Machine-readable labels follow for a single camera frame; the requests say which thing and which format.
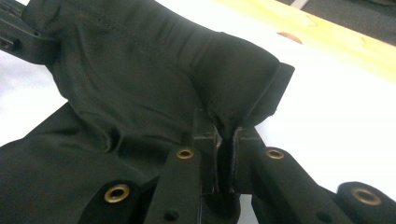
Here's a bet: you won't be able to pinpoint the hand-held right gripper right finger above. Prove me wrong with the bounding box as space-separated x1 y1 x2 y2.
232 126 357 224

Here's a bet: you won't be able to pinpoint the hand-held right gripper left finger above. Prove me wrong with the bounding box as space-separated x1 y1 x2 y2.
143 133 219 224

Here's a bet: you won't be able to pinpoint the black shorts with blue stripes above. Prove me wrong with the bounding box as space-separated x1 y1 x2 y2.
0 0 296 224

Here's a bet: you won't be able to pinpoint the white table cover sheet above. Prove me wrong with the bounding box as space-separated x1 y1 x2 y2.
0 0 396 224

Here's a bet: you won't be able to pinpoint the wooden table edge strip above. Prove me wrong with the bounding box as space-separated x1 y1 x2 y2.
211 0 396 84

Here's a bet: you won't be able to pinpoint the white metal stand frame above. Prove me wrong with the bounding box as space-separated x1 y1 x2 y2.
290 0 311 10

